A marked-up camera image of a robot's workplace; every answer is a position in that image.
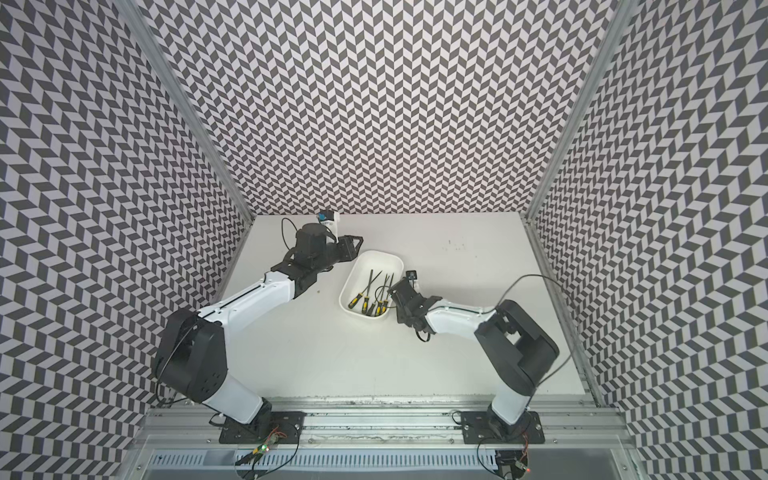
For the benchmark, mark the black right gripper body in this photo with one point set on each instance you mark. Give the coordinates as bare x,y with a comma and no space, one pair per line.
402,315

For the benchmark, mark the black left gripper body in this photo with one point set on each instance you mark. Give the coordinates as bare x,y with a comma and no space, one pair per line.
339,252

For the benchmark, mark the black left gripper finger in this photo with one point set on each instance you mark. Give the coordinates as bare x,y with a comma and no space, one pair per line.
350,240
353,250

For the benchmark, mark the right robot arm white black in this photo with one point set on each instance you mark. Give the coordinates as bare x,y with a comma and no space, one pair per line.
520,351

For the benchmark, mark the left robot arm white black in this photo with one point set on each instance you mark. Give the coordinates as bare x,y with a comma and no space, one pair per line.
192,357

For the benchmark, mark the white plastic storage box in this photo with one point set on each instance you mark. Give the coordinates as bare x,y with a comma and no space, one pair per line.
380,263

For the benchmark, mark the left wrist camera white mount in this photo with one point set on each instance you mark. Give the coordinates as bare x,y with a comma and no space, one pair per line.
329,219

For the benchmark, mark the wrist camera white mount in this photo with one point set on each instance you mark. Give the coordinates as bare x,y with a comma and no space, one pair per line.
411,276
329,219

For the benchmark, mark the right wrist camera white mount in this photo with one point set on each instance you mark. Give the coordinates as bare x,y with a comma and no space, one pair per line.
411,276

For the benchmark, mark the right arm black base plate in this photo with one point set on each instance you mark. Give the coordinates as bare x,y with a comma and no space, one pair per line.
486,427

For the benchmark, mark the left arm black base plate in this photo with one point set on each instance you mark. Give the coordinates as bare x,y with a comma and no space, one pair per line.
287,427

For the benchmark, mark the aluminium front rail frame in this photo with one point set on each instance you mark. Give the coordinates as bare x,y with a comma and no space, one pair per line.
387,438

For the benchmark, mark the left corner aluminium post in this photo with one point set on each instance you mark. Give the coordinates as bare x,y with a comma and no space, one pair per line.
140,31

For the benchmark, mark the corner aluminium post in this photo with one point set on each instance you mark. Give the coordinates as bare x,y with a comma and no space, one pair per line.
140,31
607,48

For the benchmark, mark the right corner aluminium post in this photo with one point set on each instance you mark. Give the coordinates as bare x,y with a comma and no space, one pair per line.
607,48

